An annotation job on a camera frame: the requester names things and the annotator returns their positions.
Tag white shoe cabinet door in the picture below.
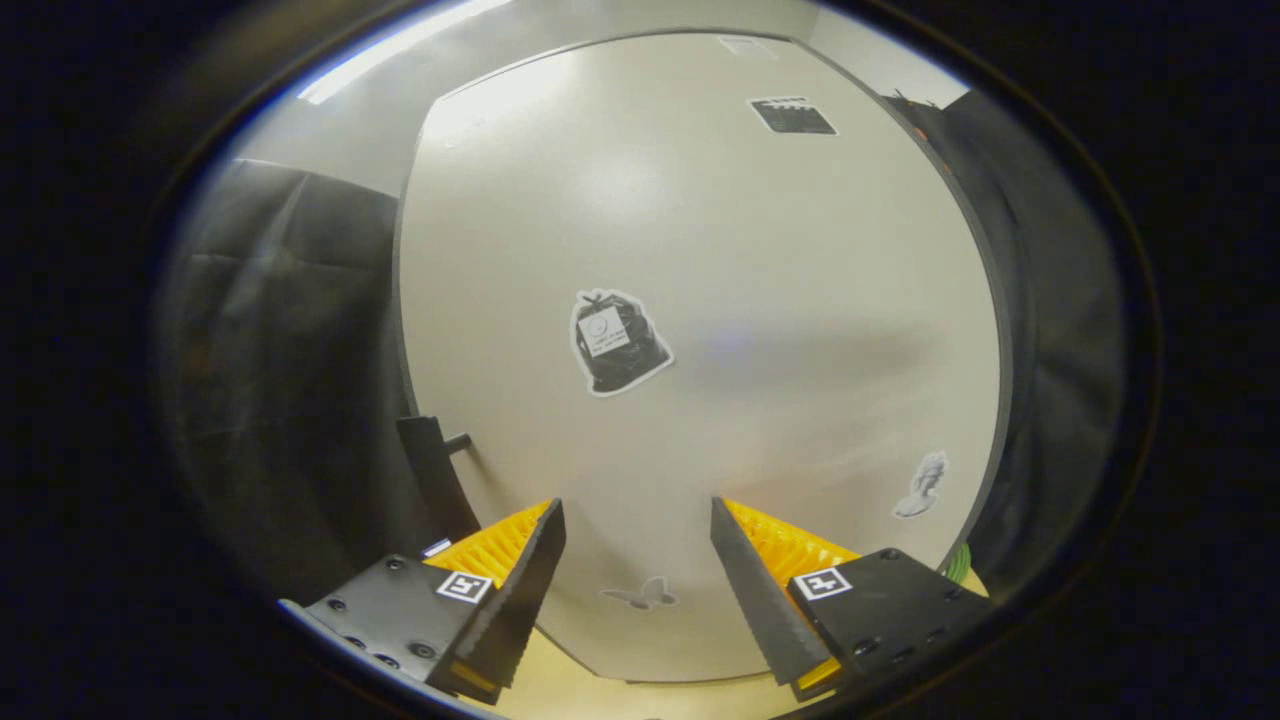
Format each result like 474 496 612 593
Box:
398 33 1001 683

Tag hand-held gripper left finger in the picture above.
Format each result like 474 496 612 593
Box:
278 498 568 706

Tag black backdrop cloth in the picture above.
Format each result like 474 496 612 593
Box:
155 88 1131 606

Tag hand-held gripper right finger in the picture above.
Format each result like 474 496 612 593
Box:
710 497 997 703

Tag grey shoe cabinet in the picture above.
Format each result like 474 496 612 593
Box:
393 28 1016 687

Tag black door handle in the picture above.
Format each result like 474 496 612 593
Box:
396 415 483 546

